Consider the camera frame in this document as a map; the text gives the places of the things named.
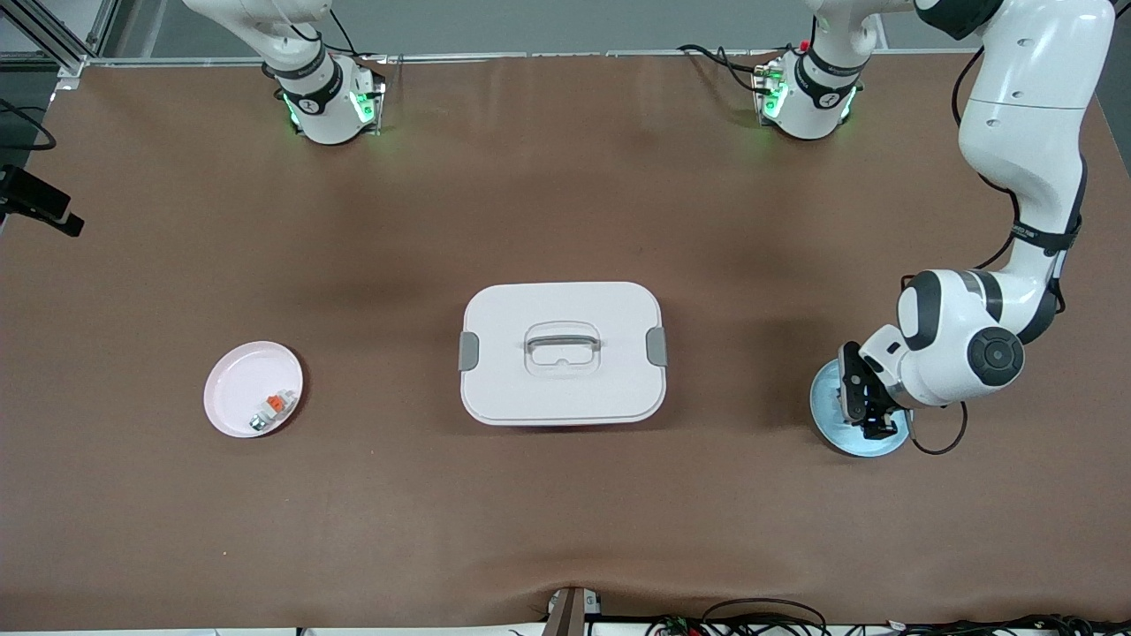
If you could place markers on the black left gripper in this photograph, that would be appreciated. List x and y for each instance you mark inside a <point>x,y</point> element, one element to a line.
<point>880,407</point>

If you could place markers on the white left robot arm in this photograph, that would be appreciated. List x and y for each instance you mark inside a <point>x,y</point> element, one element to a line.
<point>1025,106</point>

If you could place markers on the light blue round plate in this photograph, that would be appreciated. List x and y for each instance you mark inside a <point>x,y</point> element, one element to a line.
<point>826,415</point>

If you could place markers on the pink round plate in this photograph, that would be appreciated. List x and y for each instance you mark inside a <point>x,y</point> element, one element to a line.
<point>239,380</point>

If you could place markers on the white lidded storage box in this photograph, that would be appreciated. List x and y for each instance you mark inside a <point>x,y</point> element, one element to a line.
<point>565,389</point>

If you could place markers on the small white connector block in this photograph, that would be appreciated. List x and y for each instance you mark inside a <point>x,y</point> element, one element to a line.
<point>591,603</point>

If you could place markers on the aluminium frame profile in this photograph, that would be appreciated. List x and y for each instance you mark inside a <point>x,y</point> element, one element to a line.
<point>69,64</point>

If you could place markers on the small orange white switch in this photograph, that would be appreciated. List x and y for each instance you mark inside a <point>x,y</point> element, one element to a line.
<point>276,405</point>

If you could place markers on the brown table edge post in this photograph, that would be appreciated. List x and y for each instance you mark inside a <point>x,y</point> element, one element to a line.
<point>565,614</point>

